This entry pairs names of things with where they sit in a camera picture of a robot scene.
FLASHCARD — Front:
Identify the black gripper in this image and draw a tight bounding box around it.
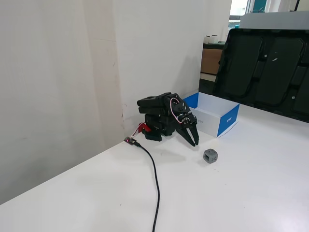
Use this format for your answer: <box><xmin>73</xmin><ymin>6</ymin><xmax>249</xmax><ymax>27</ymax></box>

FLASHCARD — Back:
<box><xmin>177</xmin><ymin>112</ymin><xmax>200</xmax><ymax>147</ymax></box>

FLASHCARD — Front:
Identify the gray block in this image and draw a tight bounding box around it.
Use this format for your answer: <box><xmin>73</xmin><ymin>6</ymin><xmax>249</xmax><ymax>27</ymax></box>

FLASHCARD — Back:
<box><xmin>203</xmin><ymin>148</ymin><xmax>219</xmax><ymax>165</ymax></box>

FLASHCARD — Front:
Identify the blue and white cardboard box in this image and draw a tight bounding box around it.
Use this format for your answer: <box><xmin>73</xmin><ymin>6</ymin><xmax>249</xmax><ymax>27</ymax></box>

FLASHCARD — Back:
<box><xmin>183</xmin><ymin>91</ymin><xmax>240</xmax><ymax>138</ymax></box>

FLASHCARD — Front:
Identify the brown cardboard box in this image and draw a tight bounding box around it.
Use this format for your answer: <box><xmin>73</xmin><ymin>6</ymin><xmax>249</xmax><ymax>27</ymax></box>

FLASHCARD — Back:
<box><xmin>200</xmin><ymin>48</ymin><xmax>224</xmax><ymax>75</ymax></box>

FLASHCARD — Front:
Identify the red clamp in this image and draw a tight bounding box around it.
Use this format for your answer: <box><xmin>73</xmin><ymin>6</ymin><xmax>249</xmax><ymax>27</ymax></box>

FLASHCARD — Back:
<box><xmin>137</xmin><ymin>122</ymin><xmax>152</xmax><ymax>134</ymax></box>

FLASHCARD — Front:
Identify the small controller board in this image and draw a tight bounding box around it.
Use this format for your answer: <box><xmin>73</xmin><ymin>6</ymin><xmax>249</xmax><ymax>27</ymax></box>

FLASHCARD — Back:
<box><xmin>123</xmin><ymin>136</ymin><xmax>138</xmax><ymax>146</ymax></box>

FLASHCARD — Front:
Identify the black plastic packaging tray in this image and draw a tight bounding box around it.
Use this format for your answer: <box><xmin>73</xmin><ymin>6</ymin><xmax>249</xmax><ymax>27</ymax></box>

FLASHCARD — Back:
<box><xmin>211</xmin><ymin>28</ymin><xmax>309</xmax><ymax>122</ymax></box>

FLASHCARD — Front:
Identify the gray flat panel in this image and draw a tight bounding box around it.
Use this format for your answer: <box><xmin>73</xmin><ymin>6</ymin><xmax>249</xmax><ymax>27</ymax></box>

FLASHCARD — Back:
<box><xmin>239</xmin><ymin>10</ymin><xmax>309</xmax><ymax>31</ymax></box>

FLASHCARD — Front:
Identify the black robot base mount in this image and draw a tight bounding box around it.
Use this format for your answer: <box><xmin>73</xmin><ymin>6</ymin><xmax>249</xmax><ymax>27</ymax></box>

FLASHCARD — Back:
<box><xmin>142</xmin><ymin>113</ymin><xmax>176</xmax><ymax>142</ymax></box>

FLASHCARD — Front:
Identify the white and red servo wire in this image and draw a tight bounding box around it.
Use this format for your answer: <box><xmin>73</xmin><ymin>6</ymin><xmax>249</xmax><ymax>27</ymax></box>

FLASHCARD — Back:
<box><xmin>169</xmin><ymin>97</ymin><xmax>184</xmax><ymax>124</ymax></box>

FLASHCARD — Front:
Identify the thin board wire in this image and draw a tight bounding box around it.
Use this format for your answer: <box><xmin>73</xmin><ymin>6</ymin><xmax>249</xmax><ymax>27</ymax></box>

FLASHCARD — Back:
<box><xmin>131</xmin><ymin>126</ymin><xmax>143</xmax><ymax>138</ymax></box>

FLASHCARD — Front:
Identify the black USB cable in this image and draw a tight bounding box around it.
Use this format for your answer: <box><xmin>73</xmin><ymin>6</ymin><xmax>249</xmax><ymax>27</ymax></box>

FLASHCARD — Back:
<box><xmin>134</xmin><ymin>141</ymin><xmax>161</xmax><ymax>232</ymax></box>

